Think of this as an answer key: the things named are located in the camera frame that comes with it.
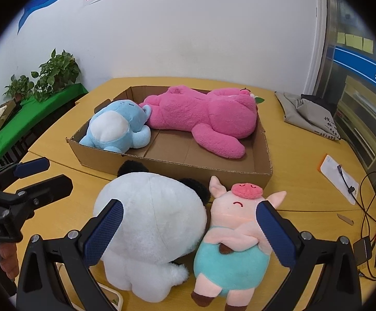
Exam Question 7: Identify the grey cloth bag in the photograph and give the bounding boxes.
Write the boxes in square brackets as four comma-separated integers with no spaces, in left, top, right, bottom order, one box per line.
[275,91,342,141]

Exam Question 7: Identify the shallow cardboard box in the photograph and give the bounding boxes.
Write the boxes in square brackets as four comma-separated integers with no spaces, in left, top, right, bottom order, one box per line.
[66,85,273,191]

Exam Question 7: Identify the person's left hand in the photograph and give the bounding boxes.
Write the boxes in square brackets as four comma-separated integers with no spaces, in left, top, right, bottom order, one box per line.
[0,243,22,281]

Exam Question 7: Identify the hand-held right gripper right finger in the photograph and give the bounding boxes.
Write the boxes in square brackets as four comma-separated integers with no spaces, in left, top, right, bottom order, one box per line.
[255,200,363,311]

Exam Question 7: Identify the black power adapter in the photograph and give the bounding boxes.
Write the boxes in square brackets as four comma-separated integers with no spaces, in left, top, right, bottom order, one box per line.
[352,238,374,263]

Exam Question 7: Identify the white packet with orange edge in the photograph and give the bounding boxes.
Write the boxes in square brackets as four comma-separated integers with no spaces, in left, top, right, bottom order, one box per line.
[317,154,360,206]

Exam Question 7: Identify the white plastic tray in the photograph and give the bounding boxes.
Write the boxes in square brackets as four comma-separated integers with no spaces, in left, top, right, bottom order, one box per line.
[71,282,124,311]

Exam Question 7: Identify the black power cable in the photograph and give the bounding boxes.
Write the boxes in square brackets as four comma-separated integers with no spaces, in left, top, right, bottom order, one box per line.
[358,172,376,279]

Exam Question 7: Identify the dark wooden chair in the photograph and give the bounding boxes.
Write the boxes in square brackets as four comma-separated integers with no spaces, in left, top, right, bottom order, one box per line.
[0,136,36,166]

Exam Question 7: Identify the green tablecloth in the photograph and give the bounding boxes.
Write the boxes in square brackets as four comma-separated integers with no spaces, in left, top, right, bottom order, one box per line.
[0,82,89,175]

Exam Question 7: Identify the small potted green plant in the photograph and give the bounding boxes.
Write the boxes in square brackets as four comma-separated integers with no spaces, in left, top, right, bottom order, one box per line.
[3,74,35,101]

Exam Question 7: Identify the brown tissue box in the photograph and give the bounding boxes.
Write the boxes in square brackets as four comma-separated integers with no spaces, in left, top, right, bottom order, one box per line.
[0,99,17,137]

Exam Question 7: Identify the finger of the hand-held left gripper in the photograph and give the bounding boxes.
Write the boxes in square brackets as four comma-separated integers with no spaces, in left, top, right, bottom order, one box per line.
[0,157,51,188]
[0,174,74,221]

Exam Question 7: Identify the light blue plush toy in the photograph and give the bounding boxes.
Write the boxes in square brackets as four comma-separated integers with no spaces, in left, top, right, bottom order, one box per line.
[78,100,152,152]

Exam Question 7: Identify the magenta bear plush toy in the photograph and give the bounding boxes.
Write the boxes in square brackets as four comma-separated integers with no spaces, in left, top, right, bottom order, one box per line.
[139,85,264,160]

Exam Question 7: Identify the metal glass door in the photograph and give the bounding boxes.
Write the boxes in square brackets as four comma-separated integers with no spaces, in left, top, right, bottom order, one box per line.
[314,0,376,175]

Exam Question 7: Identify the blue door sign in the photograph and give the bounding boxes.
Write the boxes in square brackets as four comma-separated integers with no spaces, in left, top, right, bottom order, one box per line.
[333,46,376,99]

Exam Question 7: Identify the blue wall decoration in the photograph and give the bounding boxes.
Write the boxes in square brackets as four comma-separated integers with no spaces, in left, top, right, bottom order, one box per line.
[17,0,88,34]

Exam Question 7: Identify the white panda plush toy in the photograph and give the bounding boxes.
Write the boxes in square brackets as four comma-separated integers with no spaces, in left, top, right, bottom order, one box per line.
[92,159,212,301]

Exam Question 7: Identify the large potted green plant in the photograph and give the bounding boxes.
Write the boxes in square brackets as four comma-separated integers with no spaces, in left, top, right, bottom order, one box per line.
[32,48,82,102]

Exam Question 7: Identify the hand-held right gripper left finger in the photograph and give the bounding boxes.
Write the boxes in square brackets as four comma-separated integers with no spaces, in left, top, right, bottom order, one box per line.
[16,198,124,311]

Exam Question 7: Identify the pink pig plush toy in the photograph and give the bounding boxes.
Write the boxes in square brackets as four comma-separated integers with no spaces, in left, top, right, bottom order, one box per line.
[191,175,287,311]

